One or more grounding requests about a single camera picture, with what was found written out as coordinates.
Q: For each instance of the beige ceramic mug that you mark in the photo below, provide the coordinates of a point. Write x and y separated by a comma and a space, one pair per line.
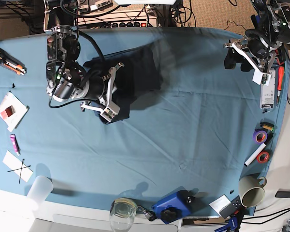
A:
251, 190

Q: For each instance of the translucent plastic cup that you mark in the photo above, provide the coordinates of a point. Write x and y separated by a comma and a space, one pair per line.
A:
39, 191

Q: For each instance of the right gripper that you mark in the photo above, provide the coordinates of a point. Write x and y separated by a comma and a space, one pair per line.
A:
101, 90

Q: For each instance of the blue clamp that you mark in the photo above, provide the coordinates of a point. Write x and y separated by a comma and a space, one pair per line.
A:
233, 224

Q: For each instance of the orange black utility knife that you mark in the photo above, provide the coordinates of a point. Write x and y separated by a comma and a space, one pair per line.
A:
11, 63

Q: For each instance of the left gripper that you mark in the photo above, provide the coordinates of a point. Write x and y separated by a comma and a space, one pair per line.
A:
256, 48

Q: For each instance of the small yellow battery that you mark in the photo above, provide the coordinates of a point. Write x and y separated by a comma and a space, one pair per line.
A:
267, 126

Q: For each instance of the small padlock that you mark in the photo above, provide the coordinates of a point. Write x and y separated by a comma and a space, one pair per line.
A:
150, 215

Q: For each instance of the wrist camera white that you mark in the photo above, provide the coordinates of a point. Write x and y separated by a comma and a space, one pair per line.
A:
261, 77
110, 111

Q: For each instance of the black hair pin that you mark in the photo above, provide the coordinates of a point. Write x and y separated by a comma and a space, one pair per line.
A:
21, 170
23, 167

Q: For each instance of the light blue table cloth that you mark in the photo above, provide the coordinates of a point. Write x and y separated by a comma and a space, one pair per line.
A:
194, 133

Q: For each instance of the red tape roll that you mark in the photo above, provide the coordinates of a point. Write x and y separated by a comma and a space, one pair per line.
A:
263, 157

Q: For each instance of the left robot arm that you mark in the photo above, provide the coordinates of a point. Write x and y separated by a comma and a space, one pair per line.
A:
272, 21

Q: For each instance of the white packaged device box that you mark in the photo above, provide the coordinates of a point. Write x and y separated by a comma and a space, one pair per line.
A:
268, 93

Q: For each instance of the white power strip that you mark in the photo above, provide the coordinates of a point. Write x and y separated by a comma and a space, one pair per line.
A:
121, 18

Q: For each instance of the white paper with red square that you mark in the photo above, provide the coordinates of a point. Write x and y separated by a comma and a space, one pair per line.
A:
12, 110

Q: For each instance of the orange black tool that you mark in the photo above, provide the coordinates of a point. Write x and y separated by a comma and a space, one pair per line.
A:
280, 55

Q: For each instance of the black adapter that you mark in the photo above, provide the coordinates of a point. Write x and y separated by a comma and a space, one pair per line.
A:
283, 193

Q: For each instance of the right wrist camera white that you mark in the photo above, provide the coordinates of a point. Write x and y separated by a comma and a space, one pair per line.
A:
110, 111

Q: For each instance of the black remote control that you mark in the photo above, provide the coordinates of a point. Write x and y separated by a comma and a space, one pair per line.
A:
231, 208

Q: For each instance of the white marker pen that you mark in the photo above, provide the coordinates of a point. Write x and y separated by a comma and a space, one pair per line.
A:
250, 159

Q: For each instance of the small pink tube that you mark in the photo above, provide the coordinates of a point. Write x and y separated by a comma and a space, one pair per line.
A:
15, 144

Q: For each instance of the purple tape roll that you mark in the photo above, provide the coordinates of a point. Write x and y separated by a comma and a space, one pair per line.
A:
260, 136

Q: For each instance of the blue plastic box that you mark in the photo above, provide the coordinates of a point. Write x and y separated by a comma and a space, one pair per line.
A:
174, 206

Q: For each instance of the orange screwdriver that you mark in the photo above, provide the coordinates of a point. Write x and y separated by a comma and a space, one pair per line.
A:
281, 72

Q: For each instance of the dark blue T-shirt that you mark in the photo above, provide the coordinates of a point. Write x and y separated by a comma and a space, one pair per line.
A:
139, 76

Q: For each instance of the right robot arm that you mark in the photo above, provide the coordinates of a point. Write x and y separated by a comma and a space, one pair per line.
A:
67, 80

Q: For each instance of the clear glass mug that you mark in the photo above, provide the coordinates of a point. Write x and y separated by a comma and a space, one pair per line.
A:
122, 214

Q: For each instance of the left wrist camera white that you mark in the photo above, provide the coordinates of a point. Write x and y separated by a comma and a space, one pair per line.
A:
261, 77

